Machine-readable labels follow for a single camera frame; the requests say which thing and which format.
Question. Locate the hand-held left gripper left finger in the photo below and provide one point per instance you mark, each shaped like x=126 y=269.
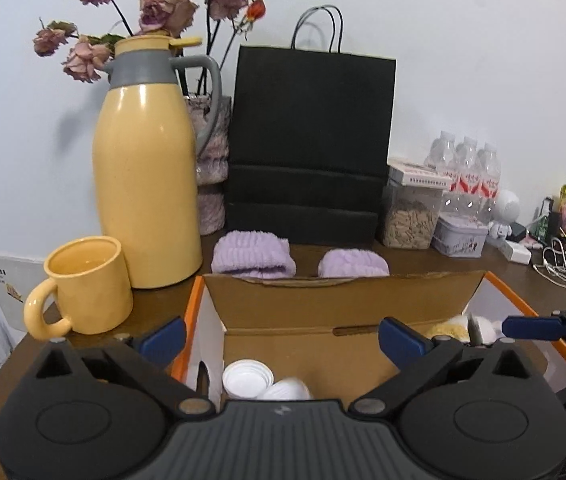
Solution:
x=163 y=342

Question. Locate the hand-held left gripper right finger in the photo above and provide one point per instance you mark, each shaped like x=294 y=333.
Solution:
x=403 y=342

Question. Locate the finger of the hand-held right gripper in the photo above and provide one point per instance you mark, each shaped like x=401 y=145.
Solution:
x=533 y=327

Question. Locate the red cardboard box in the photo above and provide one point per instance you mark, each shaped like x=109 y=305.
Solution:
x=283 y=305

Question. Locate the pale yellow fluffy item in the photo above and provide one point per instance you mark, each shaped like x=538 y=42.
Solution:
x=445 y=330

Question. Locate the white fluffy item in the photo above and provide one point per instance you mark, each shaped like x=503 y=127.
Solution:
x=485 y=331

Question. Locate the white charger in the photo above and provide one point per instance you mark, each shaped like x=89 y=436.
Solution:
x=518 y=252

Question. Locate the yellow mug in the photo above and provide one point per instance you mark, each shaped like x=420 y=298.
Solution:
x=93 y=290

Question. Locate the purple towel headband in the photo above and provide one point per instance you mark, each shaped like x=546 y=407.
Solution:
x=353 y=262
x=250 y=252

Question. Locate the black power adapter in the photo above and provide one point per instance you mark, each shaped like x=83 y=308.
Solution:
x=519 y=232

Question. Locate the green printed box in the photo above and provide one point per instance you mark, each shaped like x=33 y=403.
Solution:
x=543 y=225

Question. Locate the printed tin box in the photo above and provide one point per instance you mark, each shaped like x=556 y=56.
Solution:
x=460 y=237

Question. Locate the clear jar of seeds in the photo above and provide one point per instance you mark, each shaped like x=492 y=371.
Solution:
x=408 y=220

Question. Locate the white robot toy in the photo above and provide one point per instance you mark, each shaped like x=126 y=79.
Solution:
x=505 y=205

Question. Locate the white plastic cup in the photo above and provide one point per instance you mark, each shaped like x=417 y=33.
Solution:
x=285 y=390

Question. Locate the white flat pack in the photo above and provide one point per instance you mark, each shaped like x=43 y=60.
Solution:
x=418 y=172

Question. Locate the yellow thermos jug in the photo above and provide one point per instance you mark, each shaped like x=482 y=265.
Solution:
x=143 y=170

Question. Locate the purple knitted vase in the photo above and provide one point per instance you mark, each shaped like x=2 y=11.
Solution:
x=213 y=160

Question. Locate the black paper bag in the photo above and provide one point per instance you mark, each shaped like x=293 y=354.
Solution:
x=308 y=125

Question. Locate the dried rose bouquet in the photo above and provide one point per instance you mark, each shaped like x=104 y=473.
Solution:
x=163 y=10

